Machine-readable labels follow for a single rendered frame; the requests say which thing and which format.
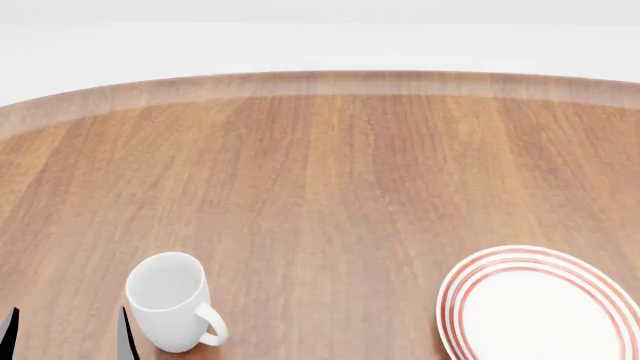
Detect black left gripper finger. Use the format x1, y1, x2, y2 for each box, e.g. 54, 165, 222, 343
0, 306, 21, 360
117, 305, 142, 360

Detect white ceramic mug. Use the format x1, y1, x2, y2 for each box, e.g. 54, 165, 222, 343
124, 251, 229, 354

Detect white plate with red rings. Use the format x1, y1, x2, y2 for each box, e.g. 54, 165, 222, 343
435, 244, 640, 360

